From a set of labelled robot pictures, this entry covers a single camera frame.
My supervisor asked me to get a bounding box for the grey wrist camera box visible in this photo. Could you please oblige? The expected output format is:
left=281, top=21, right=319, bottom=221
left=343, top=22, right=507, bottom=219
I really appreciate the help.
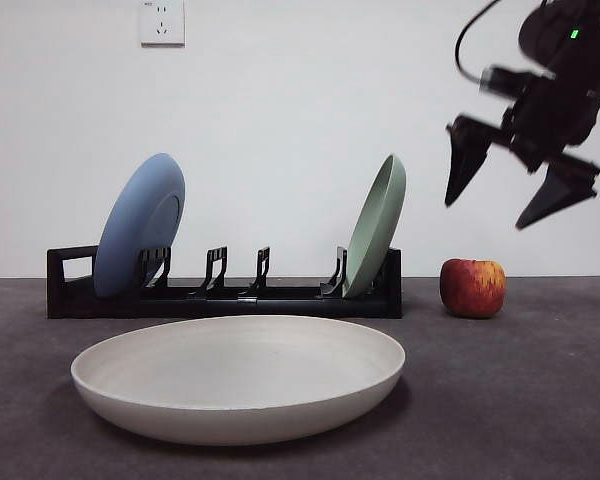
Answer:
left=481, top=64, right=556, bottom=99

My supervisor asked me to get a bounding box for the blue plate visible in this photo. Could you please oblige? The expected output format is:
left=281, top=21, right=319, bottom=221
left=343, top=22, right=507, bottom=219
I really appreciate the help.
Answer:
left=92, top=152, right=187, bottom=300

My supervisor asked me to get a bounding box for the black plastic plate rack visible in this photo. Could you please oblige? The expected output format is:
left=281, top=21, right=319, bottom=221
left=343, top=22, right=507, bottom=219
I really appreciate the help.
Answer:
left=46, top=245, right=403, bottom=320

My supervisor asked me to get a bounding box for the green plate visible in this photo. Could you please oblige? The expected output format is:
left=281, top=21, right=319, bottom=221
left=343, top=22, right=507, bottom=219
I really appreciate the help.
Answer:
left=342, top=153, right=409, bottom=300

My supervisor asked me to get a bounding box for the cream yellow plate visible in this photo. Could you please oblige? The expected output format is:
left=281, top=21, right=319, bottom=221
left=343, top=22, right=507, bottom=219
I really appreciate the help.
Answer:
left=70, top=314, right=407, bottom=447

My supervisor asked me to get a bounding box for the red yellow apple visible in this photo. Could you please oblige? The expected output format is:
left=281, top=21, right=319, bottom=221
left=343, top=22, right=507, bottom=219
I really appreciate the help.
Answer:
left=439, top=258, right=507, bottom=319

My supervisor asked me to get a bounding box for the black cable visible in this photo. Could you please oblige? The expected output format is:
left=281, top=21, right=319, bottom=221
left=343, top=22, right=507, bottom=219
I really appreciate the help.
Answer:
left=454, top=0, right=502, bottom=84

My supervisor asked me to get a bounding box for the white wall socket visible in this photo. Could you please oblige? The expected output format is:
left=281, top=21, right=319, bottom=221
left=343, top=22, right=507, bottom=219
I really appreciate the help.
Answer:
left=139, top=0, right=186, bottom=49

